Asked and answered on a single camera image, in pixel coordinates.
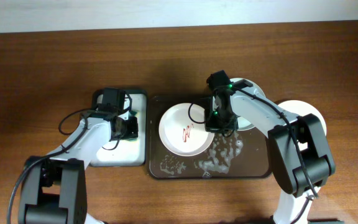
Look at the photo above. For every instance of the yellow green sponge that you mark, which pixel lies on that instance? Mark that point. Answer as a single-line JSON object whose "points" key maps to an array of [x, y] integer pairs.
{"points": [[134, 113]]}

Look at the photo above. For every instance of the white front plate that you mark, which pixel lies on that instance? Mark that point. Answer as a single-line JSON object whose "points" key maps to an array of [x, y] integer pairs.
{"points": [[303, 108]]}

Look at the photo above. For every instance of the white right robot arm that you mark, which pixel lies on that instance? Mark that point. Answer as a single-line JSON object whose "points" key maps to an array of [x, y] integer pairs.
{"points": [[299, 155]]}

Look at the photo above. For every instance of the white soapy water tray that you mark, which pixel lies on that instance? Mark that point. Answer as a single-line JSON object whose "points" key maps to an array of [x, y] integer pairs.
{"points": [[129, 152]]}

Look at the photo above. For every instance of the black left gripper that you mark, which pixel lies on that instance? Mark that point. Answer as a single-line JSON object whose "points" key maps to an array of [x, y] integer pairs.
{"points": [[129, 128]]}

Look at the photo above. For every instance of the pinkish white plate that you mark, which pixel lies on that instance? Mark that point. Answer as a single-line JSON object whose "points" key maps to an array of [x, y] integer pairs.
{"points": [[180, 135]]}

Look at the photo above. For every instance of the pale green plate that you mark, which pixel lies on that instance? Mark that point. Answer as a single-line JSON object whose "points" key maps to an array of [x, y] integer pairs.
{"points": [[244, 124]]}

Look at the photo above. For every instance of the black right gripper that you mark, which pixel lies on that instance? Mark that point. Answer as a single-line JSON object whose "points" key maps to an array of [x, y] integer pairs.
{"points": [[220, 123]]}

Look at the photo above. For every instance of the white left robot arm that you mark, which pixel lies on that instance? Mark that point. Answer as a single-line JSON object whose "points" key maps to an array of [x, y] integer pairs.
{"points": [[53, 187]]}

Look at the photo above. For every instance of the brown plastic tray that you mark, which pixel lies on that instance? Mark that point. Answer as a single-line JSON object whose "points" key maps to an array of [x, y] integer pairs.
{"points": [[240, 156]]}

